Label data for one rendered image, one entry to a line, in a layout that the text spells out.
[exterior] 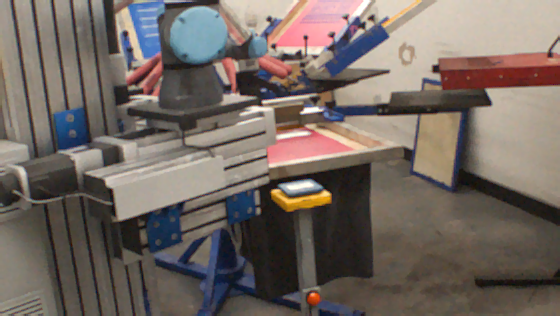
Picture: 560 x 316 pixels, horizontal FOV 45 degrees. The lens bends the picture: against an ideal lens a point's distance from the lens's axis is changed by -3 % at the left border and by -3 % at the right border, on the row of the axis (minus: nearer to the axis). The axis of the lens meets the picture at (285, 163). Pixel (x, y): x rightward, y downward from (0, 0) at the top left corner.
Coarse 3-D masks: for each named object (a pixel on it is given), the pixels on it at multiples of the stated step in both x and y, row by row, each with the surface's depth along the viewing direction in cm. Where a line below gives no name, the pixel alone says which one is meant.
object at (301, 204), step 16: (272, 192) 195; (320, 192) 191; (288, 208) 185; (304, 208) 187; (304, 224) 193; (304, 240) 194; (304, 256) 195; (304, 272) 196; (304, 288) 197; (304, 304) 197
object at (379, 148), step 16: (336, 128) 261; (352, 128) 250; (368, 144) 236; (384, 144) 224; (304, 160) 211; (320, 160) 211; (336, 160) 213; (352, 160) 215; (368, 160) 217; (272, 176) 207
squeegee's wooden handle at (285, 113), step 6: (300, 102) 269; (276, 108) 265; (282, 108) 266; (288, 108) 267; (294, 108) 268; (300, 108) 269; (276, 114) 266; (282, 114) 267; (288, 114) 267; (294, 114) 268; (276, 120) 266; (282, 120) 267; (288, 120) 268; (294, 120) 269
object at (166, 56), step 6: (162, 6) 153; (156, 12) 156; (162, 12) 153; (156, 18) 156; (162, 18) 154; (162, 24) 154; (162, 30) 153; (162, 36) 152; (162, 42) 155; (162, 48) 157; (162, 54) 157; (168, 54) 156; (162, 60) 158; (168, 60) 156; (174, 60) 155; (180, 60) 155
